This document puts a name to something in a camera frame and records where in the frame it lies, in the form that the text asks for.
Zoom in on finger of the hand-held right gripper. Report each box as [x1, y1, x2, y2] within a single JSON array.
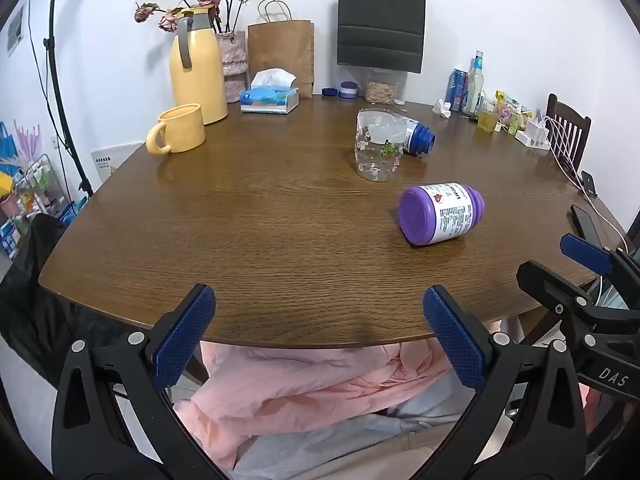
[[559, 233, 640, 287], [516, 260, 640, 336]]

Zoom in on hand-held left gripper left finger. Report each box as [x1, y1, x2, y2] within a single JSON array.
[[51, 283, 231, 480]]

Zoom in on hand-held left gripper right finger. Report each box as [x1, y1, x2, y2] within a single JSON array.
[[407, 285, 587, 480]]

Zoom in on clear printed glass cup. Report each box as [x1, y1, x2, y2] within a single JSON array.
[[355, 109, 407, 183]]

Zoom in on black smartphone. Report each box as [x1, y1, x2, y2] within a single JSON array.
[[570, 204, 604, 249]]

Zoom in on purple pill bottle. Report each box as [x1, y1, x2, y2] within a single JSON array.
[[398, 183, 486, 247]]

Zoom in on pink garment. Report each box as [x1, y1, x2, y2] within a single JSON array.
[[172, 337, 503, 472]]

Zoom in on white power strip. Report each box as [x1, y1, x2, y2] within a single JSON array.
[[514, 119, 551, 150]]

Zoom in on grey garment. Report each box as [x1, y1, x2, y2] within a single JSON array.
[[232, 392, 478, 480]]

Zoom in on dark wooden chair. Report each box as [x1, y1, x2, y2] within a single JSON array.
[[544, 93, 592, 174]]

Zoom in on colourful snack packets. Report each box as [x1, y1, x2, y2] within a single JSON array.
[[494, 90, 532, 134]]

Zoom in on glass of yellow liquid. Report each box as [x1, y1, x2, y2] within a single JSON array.
[[477, 97, 499, 134]]

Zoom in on blue-capped plastic bottle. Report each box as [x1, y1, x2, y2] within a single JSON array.
[[400, 117, 437, 157]]

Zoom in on white box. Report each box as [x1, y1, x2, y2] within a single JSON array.
[[90, 143, 146, 183]]

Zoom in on clear glass bottle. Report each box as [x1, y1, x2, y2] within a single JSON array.
[[462, 50, 486, 116]]

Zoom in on blue drink carton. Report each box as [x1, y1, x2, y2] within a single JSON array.
[[446, 68, 470, 111]]

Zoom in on metal storage cart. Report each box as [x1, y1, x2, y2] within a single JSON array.
[[0, 154, 77, 262]]

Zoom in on yellow mug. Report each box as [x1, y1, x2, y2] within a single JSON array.
[[145, 103, 207, 155]]

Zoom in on black light stand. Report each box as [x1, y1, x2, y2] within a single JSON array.
[[44, 0, 96, 202]]

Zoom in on clear snack container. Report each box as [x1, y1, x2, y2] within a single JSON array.
[[363, 67, 405, 105]]

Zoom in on blue tissue box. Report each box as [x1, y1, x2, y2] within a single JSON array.
[[239, 68, 300, 115]]

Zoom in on yellow thermos jug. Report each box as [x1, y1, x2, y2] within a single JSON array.
[[168, 7, 230, 125]]

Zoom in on pink glass vase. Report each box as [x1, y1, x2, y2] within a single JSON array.
[[217, 30, 250, 104]]

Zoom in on brown paper bag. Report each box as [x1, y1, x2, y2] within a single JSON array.
[[247, 0, 316, 99]]

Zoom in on black paper bag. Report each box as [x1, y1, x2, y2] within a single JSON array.
[[337, 0, 427, 74]]

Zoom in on white charging cables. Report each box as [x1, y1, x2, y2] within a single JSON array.
[[542, 116, 632, 252]]

